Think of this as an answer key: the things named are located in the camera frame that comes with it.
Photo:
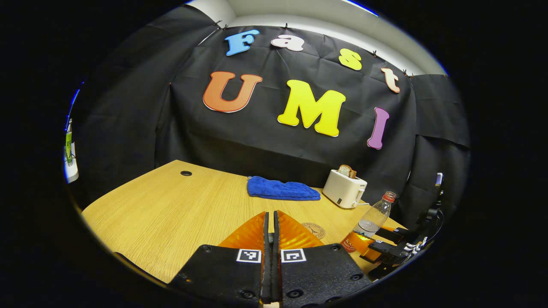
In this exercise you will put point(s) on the toasted bread slice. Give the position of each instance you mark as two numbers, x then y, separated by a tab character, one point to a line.
346	171

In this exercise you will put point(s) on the white side table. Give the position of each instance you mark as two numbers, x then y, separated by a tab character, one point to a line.
72	173

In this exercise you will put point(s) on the round brown coaster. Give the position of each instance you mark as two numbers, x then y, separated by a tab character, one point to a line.
314	231

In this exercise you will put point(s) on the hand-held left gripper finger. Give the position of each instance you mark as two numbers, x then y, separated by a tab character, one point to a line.
266	265
276	265

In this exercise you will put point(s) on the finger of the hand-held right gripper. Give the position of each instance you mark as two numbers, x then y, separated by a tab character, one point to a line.
394	234
381	249

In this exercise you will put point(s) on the white toaster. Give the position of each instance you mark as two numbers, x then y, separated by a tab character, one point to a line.
342	190

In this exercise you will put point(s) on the blue folded towel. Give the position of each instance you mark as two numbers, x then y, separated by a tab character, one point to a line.
282	189

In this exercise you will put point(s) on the green glass bottle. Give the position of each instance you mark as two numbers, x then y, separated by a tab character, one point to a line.
68	147

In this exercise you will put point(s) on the black backdrop cloth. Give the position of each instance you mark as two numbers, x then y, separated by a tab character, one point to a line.
257	141

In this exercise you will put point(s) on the clear plastic water bottle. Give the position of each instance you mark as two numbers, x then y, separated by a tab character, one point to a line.
376	216

